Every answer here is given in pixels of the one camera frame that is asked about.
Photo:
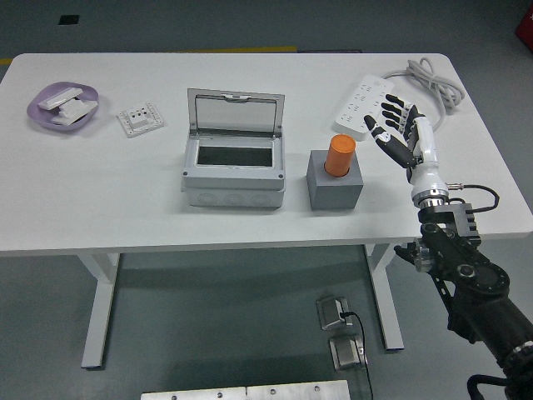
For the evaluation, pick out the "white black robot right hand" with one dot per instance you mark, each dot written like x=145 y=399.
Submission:
x=424 y=175

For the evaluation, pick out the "white wall socket panel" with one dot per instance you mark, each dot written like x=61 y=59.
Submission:
x=139 y=119

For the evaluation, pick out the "grey junction box clear lid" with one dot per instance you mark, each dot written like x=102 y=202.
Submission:
x=233 y=183

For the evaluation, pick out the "long white plastic bar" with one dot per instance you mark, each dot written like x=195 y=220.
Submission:
x=58 y=99

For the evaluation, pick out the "wide white plastic part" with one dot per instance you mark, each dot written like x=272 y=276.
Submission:
x=77 y=114

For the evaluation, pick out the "yellow floor tape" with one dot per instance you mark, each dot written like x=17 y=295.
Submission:
x=250 y=49

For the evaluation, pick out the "silver metal plate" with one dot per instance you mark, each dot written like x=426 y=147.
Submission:
x=191 y=394
x=295 y=391

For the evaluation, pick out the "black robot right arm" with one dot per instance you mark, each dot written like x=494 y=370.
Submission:
x=479 y=283

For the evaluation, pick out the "white power strip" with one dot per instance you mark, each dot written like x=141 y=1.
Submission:
x=358 y=104

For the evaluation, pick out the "white table leg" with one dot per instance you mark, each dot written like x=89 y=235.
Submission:
x=387 y=300
x=96 y=308

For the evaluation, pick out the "dark floor sign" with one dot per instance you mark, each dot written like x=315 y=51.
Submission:
x=329 y=51

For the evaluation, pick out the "grey cube with round hole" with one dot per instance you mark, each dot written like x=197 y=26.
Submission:
x=335 y=191

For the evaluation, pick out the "orange cylinder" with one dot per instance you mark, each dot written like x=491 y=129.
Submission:
x=339 y=156

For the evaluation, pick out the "metal foot pedal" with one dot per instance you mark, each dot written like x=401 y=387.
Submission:
x=345 y=352
x=331 y=312

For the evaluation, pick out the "red object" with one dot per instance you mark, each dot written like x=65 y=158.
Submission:
x=525 y=27

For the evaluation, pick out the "small white plastic part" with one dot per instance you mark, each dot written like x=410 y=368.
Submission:
x=70 y=107

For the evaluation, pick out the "purple tray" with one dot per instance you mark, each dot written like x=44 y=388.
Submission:
x=46 y=116

